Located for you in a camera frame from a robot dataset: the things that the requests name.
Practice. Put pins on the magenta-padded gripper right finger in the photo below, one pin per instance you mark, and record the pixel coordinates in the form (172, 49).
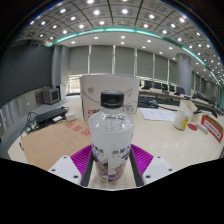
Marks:
(143, 160)

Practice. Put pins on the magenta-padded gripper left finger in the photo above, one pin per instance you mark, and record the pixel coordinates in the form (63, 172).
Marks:
(80, 160)

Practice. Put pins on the clear black-capped water bottle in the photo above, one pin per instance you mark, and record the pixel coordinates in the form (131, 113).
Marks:
(111, 133)

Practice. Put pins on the flat brown cardboard sheet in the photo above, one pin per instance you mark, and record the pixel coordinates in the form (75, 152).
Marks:
(53, 143)

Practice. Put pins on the small white power adapter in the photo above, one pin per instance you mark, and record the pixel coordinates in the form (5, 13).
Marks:
(71, 116)

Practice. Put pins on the white printed paper sheet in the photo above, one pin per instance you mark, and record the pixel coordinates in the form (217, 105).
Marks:
(156, 114)

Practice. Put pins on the black power strip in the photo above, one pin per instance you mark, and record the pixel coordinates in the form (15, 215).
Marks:
(50, 115)

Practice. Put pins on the white mug with yellow print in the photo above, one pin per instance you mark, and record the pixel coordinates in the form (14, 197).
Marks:
(181, 120)

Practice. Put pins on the black desk phone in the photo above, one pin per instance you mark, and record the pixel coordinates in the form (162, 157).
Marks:
(147, 102)

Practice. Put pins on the flat round red coaster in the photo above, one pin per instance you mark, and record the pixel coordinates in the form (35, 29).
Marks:
(192, 127)

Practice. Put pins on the white remote control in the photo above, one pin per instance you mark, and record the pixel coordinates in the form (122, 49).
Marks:
(202, 128)

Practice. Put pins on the large white cardboard box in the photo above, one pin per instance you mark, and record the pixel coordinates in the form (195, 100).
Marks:
(93, 93)

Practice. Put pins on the grey CRT monitor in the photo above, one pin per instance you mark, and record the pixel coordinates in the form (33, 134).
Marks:
(51, 96)

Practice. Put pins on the row of black office chairs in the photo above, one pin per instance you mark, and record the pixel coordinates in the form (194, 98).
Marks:
(163, 86)

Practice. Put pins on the open brown box, red side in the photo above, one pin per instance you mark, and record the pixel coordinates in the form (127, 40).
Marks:
(213, 128)

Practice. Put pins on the recessed ceiling lights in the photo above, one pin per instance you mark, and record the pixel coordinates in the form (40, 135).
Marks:
(124, 11)

